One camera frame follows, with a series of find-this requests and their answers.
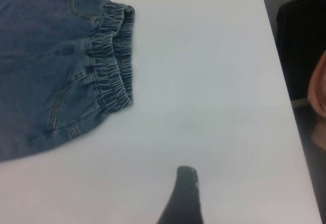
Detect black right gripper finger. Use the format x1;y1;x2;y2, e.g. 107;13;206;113
155;165;204;224

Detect blue denim shorts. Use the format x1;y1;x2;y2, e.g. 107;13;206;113
0;0;136;163

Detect blurred pinkish orange object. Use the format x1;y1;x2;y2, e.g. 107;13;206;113
307;48;326;151

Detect black chair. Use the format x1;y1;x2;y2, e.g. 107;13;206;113
276;0;326;224

